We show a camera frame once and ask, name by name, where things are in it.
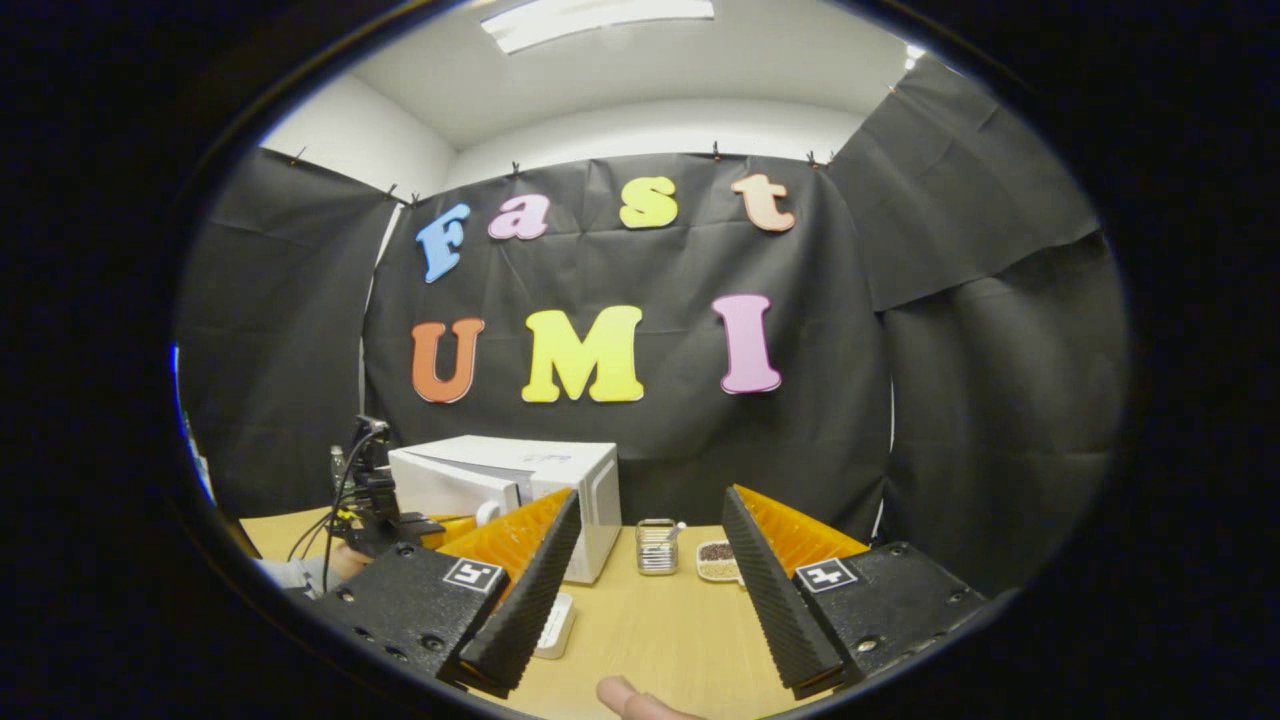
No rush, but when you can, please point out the white divided seasoning tray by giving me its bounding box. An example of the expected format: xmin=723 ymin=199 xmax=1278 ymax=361
xmin=695 ymin=540 xmax=743 ymax=585

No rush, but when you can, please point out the white ribbed dish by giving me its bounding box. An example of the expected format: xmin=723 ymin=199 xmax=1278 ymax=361
xmin=532 ymin=592 xmax=577 ymax=661

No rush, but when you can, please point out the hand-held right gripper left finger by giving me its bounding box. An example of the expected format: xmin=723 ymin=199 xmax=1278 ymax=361
xmin=305 ymin=488 xmax=583 ymax=699

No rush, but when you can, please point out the black cable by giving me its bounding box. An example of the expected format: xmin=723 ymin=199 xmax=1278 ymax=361
xmin=287 ymin=510 xmax=346 ymax=561
xmin=320 ymin=428 xmax=389 ymax=593

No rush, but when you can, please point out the white microwave oven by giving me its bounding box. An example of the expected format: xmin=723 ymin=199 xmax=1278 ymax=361
xmin=388 ymin=434 xmax=623 ymax=586

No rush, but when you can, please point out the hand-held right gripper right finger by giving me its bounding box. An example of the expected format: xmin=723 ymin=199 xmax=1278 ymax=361
xmin=722 ymin=484 xmax=991 ymax=701

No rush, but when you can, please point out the glass jar with spoon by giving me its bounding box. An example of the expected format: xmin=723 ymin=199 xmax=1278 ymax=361
xmin=636 ymin=517 xmax=687 ymax=577

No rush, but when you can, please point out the black backdrop cloth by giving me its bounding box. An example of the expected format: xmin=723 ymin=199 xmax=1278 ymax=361
xmin=175 ymin=55 xmax=1131 ymax=596

